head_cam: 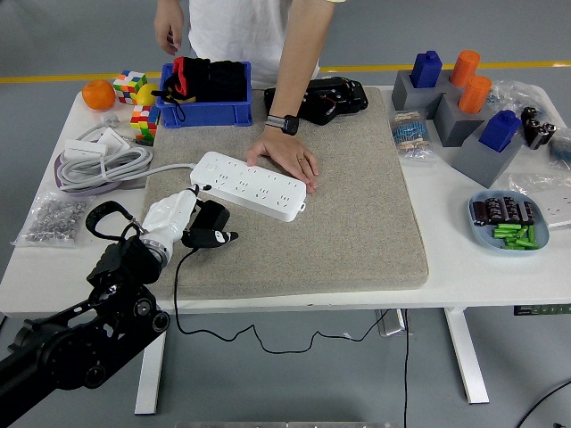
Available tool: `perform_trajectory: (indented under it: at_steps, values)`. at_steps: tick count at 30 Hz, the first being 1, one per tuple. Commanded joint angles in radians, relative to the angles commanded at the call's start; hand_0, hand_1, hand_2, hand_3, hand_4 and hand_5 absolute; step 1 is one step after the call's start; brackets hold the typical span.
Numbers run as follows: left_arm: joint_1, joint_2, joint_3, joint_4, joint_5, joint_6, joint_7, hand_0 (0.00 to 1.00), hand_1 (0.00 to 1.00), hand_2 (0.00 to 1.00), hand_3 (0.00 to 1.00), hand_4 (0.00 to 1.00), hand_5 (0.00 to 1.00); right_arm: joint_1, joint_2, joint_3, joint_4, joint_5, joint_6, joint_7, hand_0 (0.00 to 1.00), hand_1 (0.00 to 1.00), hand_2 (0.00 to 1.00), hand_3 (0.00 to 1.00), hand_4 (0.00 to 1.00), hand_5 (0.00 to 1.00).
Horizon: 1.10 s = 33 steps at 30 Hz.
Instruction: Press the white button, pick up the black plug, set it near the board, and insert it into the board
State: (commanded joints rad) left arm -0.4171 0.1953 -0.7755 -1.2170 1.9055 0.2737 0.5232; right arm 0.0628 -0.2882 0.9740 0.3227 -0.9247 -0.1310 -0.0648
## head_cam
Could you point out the white power strip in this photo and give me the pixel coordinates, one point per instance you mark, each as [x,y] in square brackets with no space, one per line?
[250,187]

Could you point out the person's left forearm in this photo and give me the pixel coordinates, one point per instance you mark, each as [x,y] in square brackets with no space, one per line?
[303,53]

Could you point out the black wrist watch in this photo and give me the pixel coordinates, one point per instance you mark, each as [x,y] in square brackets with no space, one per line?
[287,125]

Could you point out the bag of blue parts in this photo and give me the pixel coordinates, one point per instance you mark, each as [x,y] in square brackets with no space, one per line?
[562,147]

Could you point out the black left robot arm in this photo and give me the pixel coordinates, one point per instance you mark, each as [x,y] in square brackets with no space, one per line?
[89,343]

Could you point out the clear plastic bag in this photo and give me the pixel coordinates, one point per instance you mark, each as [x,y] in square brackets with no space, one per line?
[513,96]

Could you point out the blue plastic bin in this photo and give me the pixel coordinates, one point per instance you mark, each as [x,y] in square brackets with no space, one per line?
[205,116]

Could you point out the person's right hand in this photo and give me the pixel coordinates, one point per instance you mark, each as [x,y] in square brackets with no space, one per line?
[168,31]

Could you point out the black electronic housing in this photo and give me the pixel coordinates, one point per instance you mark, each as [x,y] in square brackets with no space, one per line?
[343,100]

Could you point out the white switch plate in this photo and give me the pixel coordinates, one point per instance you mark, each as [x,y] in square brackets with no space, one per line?
[115,140]

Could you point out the clear bag of screws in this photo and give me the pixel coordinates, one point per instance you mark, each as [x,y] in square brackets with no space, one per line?
[49,220]

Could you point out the blue square peg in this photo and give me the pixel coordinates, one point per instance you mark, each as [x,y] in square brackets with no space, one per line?
[499,131]
[426,69]

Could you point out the bag of resistors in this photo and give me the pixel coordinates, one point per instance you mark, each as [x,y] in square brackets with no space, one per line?
[410,136]

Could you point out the grey-brown mat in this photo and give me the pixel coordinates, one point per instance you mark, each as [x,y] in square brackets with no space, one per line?
[348,214]

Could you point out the black capacitor on plate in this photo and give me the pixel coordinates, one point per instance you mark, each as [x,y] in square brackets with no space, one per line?
[480,213]
[494,209]
[528,212]
[511,208]

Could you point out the black plug adapter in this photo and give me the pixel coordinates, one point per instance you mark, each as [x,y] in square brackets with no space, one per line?
[212,216]

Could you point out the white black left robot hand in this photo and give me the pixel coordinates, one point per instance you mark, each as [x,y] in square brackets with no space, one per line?
[171,216]

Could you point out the colourful puzzle cube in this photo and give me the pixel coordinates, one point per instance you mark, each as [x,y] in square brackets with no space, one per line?
[129,87]
[143,124]

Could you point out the orange cylinder peg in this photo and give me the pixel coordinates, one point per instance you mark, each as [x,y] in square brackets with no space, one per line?
[474,94]
[465,69]

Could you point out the green battery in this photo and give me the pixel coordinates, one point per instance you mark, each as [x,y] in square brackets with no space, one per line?
[506,225]
[504,232]
[513,241]
[531,234]
[521,233]
[519,246]

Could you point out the person's left hand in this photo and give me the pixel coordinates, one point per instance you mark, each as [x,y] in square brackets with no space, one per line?
[285,156]

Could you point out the yellow lemon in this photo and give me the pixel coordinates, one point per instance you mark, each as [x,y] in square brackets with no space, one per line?
[147,95]

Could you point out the white rectangular box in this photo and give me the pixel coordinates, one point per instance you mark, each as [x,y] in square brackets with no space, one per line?
[85,150]

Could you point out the grey block holder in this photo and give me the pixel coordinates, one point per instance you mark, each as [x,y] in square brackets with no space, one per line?
[455,127]
[408,98]
[482,167]

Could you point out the orange fruit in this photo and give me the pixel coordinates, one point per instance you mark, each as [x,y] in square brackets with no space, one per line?
[98,95]

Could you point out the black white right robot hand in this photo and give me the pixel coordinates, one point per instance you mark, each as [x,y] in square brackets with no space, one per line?
[565,425]

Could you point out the large black capacitor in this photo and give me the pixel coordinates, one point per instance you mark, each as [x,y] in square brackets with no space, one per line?
[543,136]
[531,118]

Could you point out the light blue plate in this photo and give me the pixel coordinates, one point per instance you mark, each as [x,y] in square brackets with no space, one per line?
[484,238]

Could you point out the white table leg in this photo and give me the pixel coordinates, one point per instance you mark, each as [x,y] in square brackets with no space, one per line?
[149,379]
[466,356]

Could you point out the black foam stack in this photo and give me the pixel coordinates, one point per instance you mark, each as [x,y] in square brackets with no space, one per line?
[227,80]

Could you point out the person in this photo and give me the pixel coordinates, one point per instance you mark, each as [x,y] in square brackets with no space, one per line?
[232,35]

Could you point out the table control panel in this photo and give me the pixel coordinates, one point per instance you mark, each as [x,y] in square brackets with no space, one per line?
[542,309]

